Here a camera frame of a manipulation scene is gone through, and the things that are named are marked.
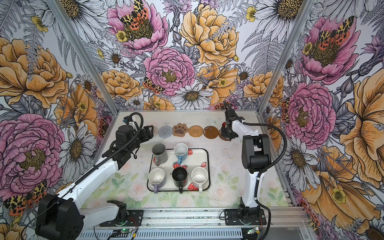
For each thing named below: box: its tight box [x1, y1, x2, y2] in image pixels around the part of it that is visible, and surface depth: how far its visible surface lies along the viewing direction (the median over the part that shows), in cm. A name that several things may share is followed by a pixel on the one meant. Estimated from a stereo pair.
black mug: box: [172, 167, 188, 194], surface depth 82 cm
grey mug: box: [151, 143, 169, 167], surface depth 91 cm
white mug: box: [191, 166, 209, 193], surface depth 83 cm
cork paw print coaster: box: [172, 123, 189, 137], surface depth 111 cm
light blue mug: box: [173, 142, 189, 165], surface depth 91 cm
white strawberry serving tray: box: [147, 148, 211, 192], surface depth 87 cm
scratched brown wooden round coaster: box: [203, 125, 219, 139], surface depth 111 cm
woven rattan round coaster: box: [188, 125, 204, 138], surface depth 111 cm
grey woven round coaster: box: [158, 125, 173, 139], surface depth 111 cm
